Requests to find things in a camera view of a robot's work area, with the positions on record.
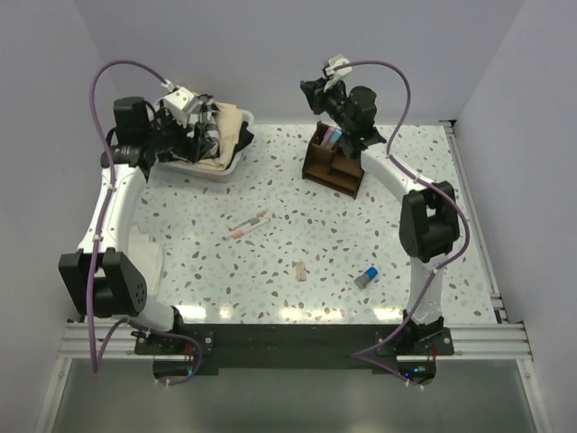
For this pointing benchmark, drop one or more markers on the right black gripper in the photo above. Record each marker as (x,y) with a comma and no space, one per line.
(316,95)

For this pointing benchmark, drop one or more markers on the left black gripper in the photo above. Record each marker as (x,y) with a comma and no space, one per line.
(187,150)

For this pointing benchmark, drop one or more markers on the pink purple highlighter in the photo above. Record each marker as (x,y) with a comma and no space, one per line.
(327,137)

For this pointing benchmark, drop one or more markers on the blue cap grey highlighter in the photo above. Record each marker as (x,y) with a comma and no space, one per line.
(334,139)

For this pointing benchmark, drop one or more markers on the orange tip white pen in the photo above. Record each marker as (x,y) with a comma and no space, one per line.
(245,230)

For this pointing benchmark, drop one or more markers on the blue grey glue stick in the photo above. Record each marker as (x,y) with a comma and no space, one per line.
(364,279)

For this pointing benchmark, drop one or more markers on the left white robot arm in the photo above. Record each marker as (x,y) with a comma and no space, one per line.
(101,279)

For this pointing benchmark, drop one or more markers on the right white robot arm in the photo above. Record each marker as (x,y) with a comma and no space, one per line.
(429,223)

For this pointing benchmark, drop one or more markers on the black white checkered cloth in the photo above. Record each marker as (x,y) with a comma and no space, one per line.
(205,113)

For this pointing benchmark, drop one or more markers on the beige folded cloth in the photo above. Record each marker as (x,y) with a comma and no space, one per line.
(216,131)

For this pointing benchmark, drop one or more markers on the black folded cloth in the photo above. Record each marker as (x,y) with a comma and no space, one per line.
(245,138)

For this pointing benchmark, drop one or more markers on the brown wooden desk organizer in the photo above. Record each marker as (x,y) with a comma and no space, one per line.
(329,167)

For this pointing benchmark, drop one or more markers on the white folded towel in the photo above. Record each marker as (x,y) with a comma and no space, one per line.
(147,256)

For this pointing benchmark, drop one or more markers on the beige eraser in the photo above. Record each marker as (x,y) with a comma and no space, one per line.
(300,271)

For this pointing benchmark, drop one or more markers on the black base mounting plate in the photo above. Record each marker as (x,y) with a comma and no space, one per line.
(206,349)

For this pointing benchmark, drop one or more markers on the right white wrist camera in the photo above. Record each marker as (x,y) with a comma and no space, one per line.
(336,69)

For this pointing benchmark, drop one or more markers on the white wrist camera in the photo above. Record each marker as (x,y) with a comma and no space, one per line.
(181,103)
(336,69)

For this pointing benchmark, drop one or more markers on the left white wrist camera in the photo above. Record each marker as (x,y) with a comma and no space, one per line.
(181,103)

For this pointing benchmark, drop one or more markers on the aluminium frame rail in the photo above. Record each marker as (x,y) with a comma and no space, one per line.
(470,342)

